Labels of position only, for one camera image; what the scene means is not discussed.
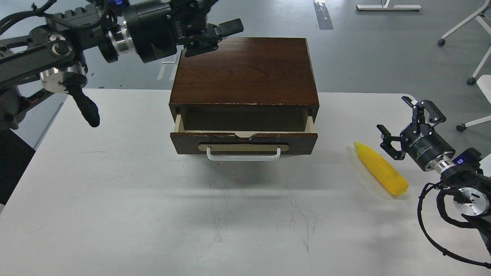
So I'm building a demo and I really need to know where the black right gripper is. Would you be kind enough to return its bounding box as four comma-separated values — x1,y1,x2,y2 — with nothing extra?
376,96,455,171

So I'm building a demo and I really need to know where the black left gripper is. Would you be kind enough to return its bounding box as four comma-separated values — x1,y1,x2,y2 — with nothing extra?
123,0,244,63

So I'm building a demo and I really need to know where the yellow corn cob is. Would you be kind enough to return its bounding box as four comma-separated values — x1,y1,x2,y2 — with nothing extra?
354,141,409,196

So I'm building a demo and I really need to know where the dark wooden drawer with handle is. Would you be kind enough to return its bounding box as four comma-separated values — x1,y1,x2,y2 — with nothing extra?
170,107,318,161

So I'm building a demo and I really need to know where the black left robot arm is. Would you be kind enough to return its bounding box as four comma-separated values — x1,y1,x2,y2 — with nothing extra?
0,0,244,130

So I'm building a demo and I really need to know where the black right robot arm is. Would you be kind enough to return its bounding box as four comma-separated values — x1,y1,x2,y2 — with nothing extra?
377,96,491,268

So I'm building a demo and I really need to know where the dark wooden drawer cabinet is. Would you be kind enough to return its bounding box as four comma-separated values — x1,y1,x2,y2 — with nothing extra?
170,37,320,133

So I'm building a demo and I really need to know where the white rolling chair base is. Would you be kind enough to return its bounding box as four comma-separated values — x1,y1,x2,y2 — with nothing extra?
438,0,491,132

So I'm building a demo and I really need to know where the white table leg base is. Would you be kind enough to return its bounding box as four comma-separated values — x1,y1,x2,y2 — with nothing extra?
356,0,422,11

